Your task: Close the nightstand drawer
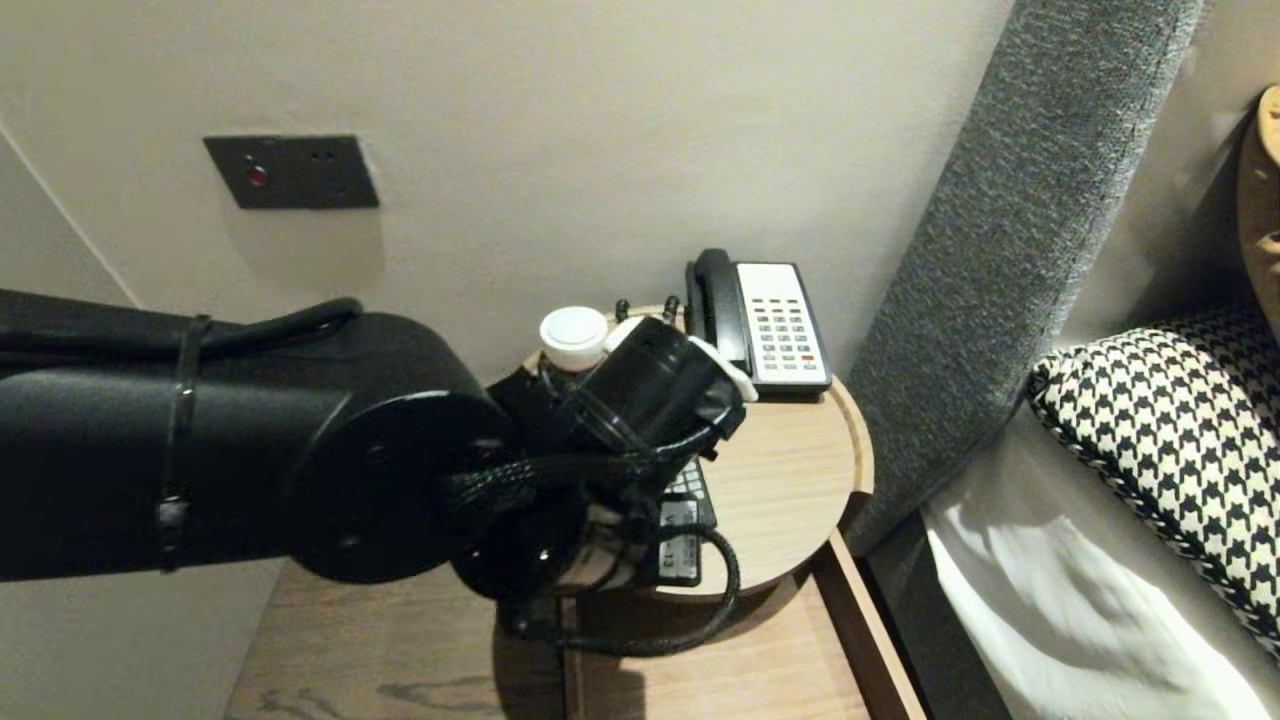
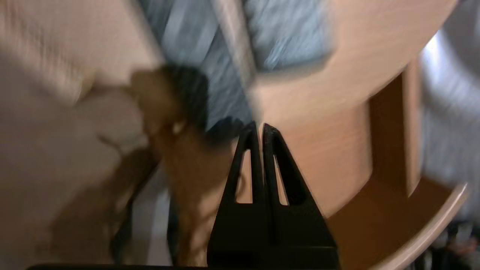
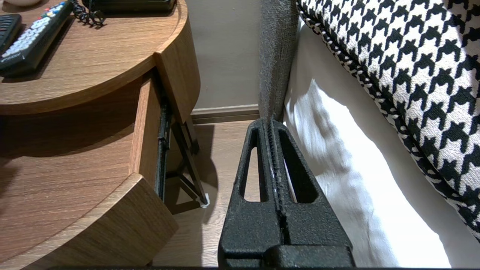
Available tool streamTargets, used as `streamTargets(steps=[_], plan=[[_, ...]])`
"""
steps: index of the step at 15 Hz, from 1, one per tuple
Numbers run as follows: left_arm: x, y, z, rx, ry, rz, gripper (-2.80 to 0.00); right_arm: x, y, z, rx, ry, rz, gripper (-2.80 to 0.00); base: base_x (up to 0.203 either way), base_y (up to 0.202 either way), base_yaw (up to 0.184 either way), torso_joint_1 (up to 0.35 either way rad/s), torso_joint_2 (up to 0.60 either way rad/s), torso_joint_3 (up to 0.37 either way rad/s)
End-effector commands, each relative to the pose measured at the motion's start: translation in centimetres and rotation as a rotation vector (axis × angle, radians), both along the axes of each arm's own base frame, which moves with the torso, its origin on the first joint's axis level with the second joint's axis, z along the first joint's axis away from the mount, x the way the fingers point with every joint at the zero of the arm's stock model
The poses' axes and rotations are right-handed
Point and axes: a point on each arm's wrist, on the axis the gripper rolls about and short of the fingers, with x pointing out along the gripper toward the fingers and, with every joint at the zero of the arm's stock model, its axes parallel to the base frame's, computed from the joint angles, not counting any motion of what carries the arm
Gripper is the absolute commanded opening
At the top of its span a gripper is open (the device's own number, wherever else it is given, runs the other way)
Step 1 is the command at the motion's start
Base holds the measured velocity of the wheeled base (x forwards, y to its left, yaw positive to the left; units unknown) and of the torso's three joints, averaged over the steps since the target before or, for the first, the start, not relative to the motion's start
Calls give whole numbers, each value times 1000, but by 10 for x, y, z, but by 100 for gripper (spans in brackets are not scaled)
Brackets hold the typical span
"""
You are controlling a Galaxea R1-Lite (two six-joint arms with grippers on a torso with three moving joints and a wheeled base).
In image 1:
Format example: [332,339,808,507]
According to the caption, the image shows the wooden curved-front drawer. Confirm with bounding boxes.
[558,530,926,720]

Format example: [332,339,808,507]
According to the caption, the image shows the white round bowl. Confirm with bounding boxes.
[539,304,609,372]

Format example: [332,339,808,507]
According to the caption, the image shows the round wooden side table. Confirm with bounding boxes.
[490,305,874,603]

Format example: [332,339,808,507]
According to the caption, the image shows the black telephone handset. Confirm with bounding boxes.
[686,248,746,351]

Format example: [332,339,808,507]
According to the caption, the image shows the black and white desk telephone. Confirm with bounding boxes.
[686,260,833,404]

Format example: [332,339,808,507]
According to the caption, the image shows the dark grey bed base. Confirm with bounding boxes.
[865,510,1011,720]

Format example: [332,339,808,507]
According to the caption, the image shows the white bedding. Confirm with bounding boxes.
[920,400,1280,720]

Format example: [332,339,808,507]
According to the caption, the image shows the grey fabric headboard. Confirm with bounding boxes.
[845,0,1206,556]

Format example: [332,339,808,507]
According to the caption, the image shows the black white houndstooth pillow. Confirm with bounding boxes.
[1028,305,1280,656]

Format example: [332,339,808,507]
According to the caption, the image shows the beige upholstered headboard panel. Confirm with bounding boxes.
[1060,0,1280,349]

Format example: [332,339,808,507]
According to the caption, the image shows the tan brown cushion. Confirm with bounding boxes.
[1238,85,1280,341]

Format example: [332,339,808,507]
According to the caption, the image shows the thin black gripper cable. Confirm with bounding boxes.
[498,525,743,659]

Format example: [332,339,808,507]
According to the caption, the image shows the black and white wrist camera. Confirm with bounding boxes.
[500,315,759,476]

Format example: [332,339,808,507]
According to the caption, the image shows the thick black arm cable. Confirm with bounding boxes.
[0,298,364,363]

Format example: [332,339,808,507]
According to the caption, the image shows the dark wall switch panel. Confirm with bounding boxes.
[202,134,380,210]

